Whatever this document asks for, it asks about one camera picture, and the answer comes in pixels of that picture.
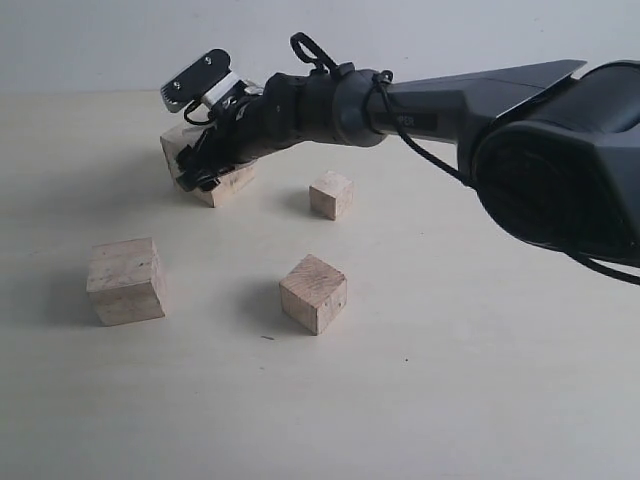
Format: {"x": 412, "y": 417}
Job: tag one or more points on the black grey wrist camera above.
{"x": 208, "y": 79}

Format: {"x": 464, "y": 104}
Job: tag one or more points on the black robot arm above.
{"x": 553, "y": 159}

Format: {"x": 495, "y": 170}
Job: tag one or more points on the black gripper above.
{"x": 291, "y": 110}

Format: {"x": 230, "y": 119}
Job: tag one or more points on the second largest wooden cube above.
{"x": 126, "y": 282}

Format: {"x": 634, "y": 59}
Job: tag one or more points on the medium small wooden cube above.
{"x": 313, "y": 293}

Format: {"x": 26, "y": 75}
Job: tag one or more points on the smallest wooden cube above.
{"x": 331, "y": 195}

